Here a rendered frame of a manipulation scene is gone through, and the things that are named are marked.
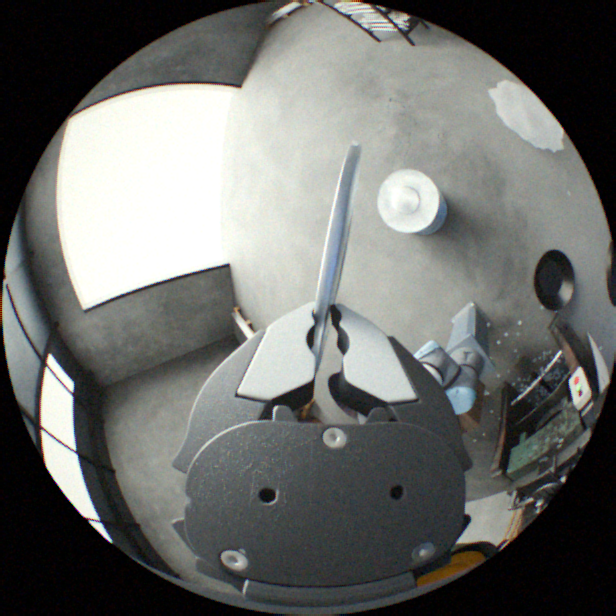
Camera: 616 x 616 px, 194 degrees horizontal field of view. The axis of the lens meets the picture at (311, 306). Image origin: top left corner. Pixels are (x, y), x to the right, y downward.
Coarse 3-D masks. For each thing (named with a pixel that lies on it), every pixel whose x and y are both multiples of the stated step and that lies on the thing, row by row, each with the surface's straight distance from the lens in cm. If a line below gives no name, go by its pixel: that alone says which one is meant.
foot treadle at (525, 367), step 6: (522, 360) 118; (528, 360) 119; (516, 366) 119; (522, 366) 120; (528, 366) 121; (534, 366) 122; (522, 372) 122; (528, 372) 123; (534, 372) 126; (546, 384) 136; (552, 390) 142
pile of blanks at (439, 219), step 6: (438, 192) 92; (444, 204) 104; (438, 210) 87; (444, 210) 103; (438, 216) 90; (444, 216) 107; (432, 222) 88; (438, 222) 99; (426, 228) 88; (432, 228) 100; (438, 228) 113
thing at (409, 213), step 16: (400, 176) 92; (416, 176) 90; (384, 192) 94; (400, 192) 90; (416, 192) 88; (432, 192) 87; (384, 208) 92; (400, 208) 89; (416, 208) 86; (432, 208) 85; (400, 224) 89; (416, 224) 86
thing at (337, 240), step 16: (352, 160) 13; (352, 176) 12; (336, 192) 11; (352, 192) 14; (336, 208) 10; (352, 208) 21; (336, 224) 10; (336, 240) 10; (336, 256) 10; (320, 272) 10; (336, 272) 11; (320, 288) 10; (336, 288) 18; (320, 304) 10; (320, 320) 11; (320, 336) 11; (320, 352) 14
